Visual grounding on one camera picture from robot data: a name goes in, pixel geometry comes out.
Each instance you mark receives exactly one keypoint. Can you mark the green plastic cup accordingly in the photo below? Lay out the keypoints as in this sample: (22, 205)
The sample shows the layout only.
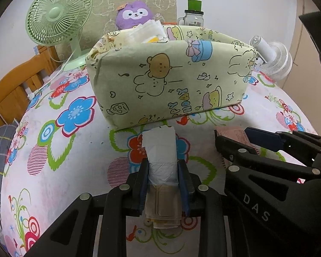
(194, 4)

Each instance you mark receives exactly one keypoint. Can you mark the grey plaid pillow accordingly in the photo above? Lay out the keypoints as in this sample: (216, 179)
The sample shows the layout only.
(0, 155)

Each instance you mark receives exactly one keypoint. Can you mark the white packs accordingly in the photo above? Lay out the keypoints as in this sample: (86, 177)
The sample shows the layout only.
(147, 32)

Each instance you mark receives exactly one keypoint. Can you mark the cartoon print storage box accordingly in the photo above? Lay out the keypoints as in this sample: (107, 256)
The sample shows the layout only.
(163, 85)

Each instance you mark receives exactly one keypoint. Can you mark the white standing fan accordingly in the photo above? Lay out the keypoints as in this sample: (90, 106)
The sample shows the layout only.
(275, 59)

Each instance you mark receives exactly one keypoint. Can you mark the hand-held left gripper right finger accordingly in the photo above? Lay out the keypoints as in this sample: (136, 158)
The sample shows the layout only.
(184, 192)

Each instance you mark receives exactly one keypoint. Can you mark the green desk fan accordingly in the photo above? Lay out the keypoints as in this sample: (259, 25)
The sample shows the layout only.
(57, 13)

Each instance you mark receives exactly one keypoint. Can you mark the green cartoon wall panel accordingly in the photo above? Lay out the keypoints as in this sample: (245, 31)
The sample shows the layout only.
(107, 2)

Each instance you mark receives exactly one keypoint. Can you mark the floral tablecloth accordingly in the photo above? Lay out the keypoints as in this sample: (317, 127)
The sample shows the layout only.
(77, 166)

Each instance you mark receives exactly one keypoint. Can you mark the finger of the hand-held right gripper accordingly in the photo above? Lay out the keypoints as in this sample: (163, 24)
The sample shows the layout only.
(243, 158)
(262, 139)

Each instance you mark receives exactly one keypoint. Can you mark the purple plush toy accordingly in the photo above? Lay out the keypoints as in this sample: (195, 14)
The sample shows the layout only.
(133, 13)

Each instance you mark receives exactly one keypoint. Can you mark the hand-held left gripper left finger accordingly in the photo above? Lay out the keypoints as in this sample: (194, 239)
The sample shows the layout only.
(143, 190)

